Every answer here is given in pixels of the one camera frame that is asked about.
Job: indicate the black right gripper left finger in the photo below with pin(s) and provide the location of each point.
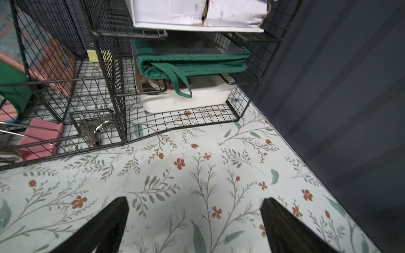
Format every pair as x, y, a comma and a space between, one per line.
102, 234

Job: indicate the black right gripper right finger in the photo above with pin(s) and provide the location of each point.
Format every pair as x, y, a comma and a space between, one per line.
286, 234

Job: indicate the pink small box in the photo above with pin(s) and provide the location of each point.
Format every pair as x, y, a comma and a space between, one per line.
40, 140

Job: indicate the floral table mat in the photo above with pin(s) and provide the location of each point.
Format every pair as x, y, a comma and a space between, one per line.
194, 181

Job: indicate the metal binder clips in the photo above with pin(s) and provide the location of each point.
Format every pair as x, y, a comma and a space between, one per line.
93, 125

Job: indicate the pink folder in organizer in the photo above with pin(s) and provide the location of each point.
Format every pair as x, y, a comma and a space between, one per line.
47, 59

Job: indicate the green notebook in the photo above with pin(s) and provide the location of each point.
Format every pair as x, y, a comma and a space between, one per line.
186, 55

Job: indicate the white paper stack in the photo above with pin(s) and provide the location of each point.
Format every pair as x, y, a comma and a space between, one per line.
200, 15

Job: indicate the black wire desk organizer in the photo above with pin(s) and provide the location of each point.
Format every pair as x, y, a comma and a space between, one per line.
99, 34

